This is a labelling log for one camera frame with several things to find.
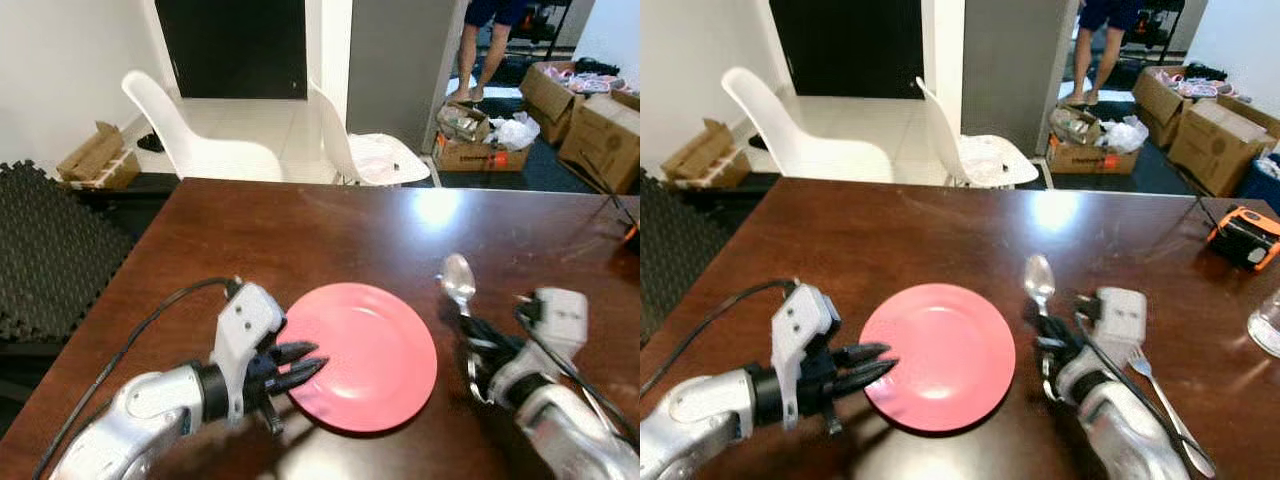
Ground open cardboard box pink items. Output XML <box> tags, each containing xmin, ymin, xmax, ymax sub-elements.
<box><xmin>520</xmin><ymin>60</ymin><xmax>626</xmax><ymax>126</ymax></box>
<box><xmin>1132</xmin><ymin>64</ymin><xmax>1246</xmax><ymax>149</ymax></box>

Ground clear drinking glass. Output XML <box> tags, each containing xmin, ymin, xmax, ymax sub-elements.
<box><xmin>1247</xmin><ymin>288</ymin><xmax>1280</xmax><ymax>359</ymax></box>

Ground silver metal spoon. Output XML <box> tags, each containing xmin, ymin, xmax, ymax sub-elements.
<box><xmin>440</xmin><ymin>253</ymin><xmax>493</xmax><ymax>406</ymax></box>
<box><xmin>1022</xmin><ymin>254</ymin><xmax>1065</xmax><ymax>403</ymax></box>

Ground silver metal fork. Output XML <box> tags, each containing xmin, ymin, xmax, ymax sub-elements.
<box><xmin>1128</xmin><ymin>345</ymin><xmax>1218</xmax><ymax>479</ymax></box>

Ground white plastic bag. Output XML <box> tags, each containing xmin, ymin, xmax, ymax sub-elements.
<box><xmin>1103</xmin><ymin>116</ymin><xmax>1150</xmax><ymax>154</ymax></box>
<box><xmin>492</xmin><ymin>112</ymin><xmax>542</xmax><ymax>152</ymax></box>

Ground black foam mat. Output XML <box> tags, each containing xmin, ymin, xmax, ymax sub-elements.
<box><xmin>640</xmin><ymin>175</ymin><xmax>707</xmax><ymax>343</ymax></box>
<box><xmin>0</xmin><ymin>160</ymin><xmax>138</xmax><ymax>343</ymax></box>

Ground small open cardboard box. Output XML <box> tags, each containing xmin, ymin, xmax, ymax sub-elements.
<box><xmin>57</xmin><ymin>121</ymin><xmax>142</xmax><ymax>191</ymax></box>
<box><xmin>661</xmin><ymin>119</ymin><xmax>753</xmax><ymax>190</ymax></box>

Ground cardboard box orange print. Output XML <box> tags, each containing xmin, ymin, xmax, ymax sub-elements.
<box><xmin>434</xmin><ymin>105</ymin><xmax>531</xmax><ymax>173</ymax></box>
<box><xmin>1047</xmin><ymin>106</ymin><xmax>1143</xmax><ymax>175</ymax></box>

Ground person in blue shorts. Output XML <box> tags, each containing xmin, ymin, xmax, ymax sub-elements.
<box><xmin>452</xmin><ymin>0</ymin><xmax>523</xmax><ymax>105</ymax></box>
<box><xmin>1063</xmin><ymin>0</ymin><xmax>1138</xmax><ymax>107</ymax></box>

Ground black door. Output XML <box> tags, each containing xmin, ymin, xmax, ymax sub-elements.
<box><xmin>154</xmin><ymin>0</ymin><xmax>309</xmax><ymax>100</ymax></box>
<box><xmin>768</xmin><ymin>0</ymin><xmax>924</xmax><ymax>100</ymax></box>

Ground pink round plate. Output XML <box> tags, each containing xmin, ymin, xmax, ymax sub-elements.
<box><xmin>283</xmin><ymin>283</ymin><xmax>439</xmax><ymax>433</ymax></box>
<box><xmin>860</xmin><ymin>283</ymin><xmax>1017</xmax><ymax>433</ymax></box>

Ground large closed cardboard box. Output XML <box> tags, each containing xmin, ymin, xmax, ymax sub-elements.
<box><xmin>558</xmin><ymin>92</ymin><xmax>641</xmax><ymax>195</ymax></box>
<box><xmin>1167</xmin><ymin>98</ymin><xmax>1280</xmax><ymax>198</ymax></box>

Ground light grey right wrist camera mount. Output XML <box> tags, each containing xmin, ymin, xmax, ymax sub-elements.
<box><xmin>1055</xmin><ymin>287</ymin><xmax>1149</xmax><ymax>397</ymax></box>
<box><xmin>488</xmin><ymin>287</ymin><xmax>591</xmax><ymax>401</ymax></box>

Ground white plastic chair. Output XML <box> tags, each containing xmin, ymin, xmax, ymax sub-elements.
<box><xmin>916</xmin><ymin>78</ymin><xmax>1040</xmax><ymax>190</ymax></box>
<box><xmin>122</xmin><ymin>70</ymin><xmax>287</xmax><ymax>184</ymax></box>
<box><xmin>722</xmin><ymin>67</ymin><xmax>882</xmax><ymax>183</ymax></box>
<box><xmin>308</xmin><ymin>80</ymin><xmax>432</xmax><ymax>188</ymax></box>

